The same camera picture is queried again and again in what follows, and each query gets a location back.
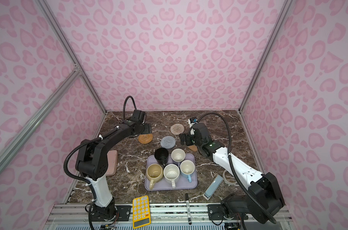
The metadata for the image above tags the woven straw round coaster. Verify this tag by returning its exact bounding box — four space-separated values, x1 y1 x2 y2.
138 134 153 144

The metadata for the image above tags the beige patterned round coaster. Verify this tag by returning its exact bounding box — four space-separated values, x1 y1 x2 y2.
170 124 185 135

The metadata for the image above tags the white lavender mug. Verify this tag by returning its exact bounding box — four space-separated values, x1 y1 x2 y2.
171 149 186 166

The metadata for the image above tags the grey round coaster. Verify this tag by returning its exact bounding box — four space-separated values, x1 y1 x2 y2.
160 136 176 149

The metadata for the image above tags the light blue mug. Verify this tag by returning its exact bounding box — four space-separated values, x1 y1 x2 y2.
180 160 196 183

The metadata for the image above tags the black mug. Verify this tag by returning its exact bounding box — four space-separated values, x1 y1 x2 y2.
154 148 169 167

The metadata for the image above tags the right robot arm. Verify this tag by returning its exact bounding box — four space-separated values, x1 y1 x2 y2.
181 122 285 224

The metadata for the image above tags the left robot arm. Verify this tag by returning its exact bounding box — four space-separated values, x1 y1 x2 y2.
76 109 151 222

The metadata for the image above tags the lavender tray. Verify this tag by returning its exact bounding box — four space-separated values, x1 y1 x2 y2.
145 153 198 191

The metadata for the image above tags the cream white mug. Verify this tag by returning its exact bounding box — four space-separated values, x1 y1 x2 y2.
163 164 180 189

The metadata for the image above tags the yellow mug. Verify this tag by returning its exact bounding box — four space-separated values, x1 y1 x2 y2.
146 163 163 190

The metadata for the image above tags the clear tape roll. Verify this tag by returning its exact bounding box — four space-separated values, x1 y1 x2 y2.
222 170 238 186

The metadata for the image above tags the light blue case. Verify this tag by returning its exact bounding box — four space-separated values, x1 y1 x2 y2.
203 175 223 200

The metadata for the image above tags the black marker pen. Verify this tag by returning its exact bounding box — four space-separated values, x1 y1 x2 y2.
185 193 192 225

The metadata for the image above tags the yellow calculator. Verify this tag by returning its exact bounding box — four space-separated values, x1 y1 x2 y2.
132 195 151 229

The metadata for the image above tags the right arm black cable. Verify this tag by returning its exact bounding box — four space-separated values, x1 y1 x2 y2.
188 112 277 224

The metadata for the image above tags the aluminium mounting rail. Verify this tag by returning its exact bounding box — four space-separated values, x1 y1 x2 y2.
43 203 296 230

